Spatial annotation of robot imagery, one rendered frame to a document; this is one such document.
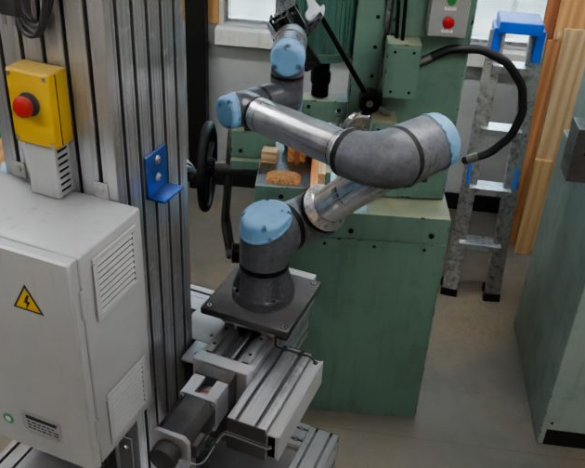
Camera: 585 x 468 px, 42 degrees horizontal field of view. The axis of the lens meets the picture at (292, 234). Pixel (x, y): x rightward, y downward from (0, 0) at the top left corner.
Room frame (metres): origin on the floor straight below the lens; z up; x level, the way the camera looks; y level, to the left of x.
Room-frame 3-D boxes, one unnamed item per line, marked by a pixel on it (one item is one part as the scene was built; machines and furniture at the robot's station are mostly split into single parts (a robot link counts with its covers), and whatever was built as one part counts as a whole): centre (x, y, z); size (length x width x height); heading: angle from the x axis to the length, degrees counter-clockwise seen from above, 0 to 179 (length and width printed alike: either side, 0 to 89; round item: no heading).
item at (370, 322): (2.15, -0.18, 0.35); 0.58 x 0.45 x 0.71; 89
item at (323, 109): (2.14, -0.08, 1.03); 0.14 x 0.07 x 0.09; 89
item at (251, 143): (2.18, 0.13, 0.91); 0.15 x 0.14 x 0.09; 179
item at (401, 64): (1.99, -0.27, 1.22); 0.09 x 0.08 x 0.15; 89
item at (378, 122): (1.98, -0.24, 1.02); 0.09 x 0.07 x 0.12; 179
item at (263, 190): (2.17, 0.05, 0.87); 0.61 x 0.30 x 0.06; 179
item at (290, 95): (1.62, 0.04, 1.26); 0.11 x 0.08 x 0.11; 134
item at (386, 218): (2.14, -0.18, 0.76); 0.57 x 0.45 x 0.09; 89
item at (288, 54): (1.63, 0.03, 1.36); 0.11 x 0.08 x 0.09; 179
